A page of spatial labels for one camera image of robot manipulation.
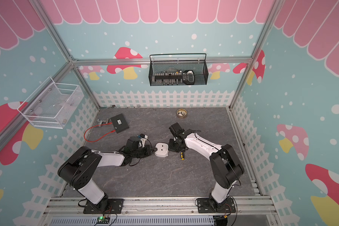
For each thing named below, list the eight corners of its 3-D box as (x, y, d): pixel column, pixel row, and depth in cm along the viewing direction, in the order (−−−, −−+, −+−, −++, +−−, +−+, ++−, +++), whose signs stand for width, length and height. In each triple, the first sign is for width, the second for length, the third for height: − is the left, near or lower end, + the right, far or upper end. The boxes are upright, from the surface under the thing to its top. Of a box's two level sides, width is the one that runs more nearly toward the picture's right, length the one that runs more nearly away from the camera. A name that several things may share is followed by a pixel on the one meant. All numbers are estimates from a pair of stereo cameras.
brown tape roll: (176, 118, 117) (176, 116, 115) (176, 110, 122) (176, 108, 120) (187, 118, 117) (187, 116, 115) (186, 110, 122) (186, 109, 120)
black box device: (117, 133, 107) (116, 131, 105) (111, 119, 115) (110, 117, 113) (130, 127, 110) (129, 125, 108) (123, 115, 118) (122, 113, 116)
